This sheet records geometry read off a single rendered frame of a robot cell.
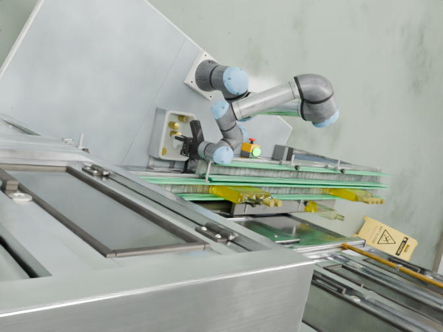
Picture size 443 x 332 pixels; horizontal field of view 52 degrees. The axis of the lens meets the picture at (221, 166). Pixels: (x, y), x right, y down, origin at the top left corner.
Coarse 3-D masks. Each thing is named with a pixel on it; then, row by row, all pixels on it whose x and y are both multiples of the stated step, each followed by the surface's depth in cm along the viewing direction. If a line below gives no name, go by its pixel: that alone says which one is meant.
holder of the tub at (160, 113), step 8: (160, 112) 205; (160, 120) 204; (152, 128) 208; (160, 128) 204; (152, 136) 208; (160, 136) 204; (152, 144) 208; (152, 152) 208; (152, 160) 212; (152, 168) 208; (160, 168) 210; (168, 168) 215; (176, 168) 219
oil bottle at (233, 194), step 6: (216, 186) 221; (222, 186) 218; (228, 186) 219; (216, 192) 221; (222, 192) 218; (228, 192) 215; (234, 192) 212; (240, 192) 211; (246, 192) 213; (228, 198) 215; (234, 198) 212; (240, 198) 210
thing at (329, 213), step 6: (312, 204) 277; (318, 204) 278; (306, 210) 281; (312, 210) 277; (318, 210) 274; (324, 210) 271; (330, 210) 269; (324, 216) 271; (330, 216) 268; (336, 216) 267; (342, 216) 265
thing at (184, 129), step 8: (168, 112) 201; (176, 112) 204; (184, 112) 207; (168, 120) 211; (176, 120) 214; (168, 128) 212; (184, 128) 217; (168, 136) 213; (160, 144) 203; (168, 144) 214; (160, 152) 203; (168, 152) 215; (176, 152) 218; (184, 160) 214
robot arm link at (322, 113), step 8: (248, 96) 206; (288, 104) 194; (296, 104) 192; (304, 104) 188; (312, 104) 182; (320, 104) 181; (328, 104) 181; (336, 104) 185; (264, 112) 203; (272, 112) 200; (280, 112) 198; (288, 112) 195; (296, 112) 193; (304, 112) 188; (312, 112) 185; (320, 112) 183; (328, 112) 183; (336, 112) 186; (240, 120) 214; (248, 120) 215; (304, 120) 192; (312, 120) 189; (320, 120) 186; (328, 120) 186
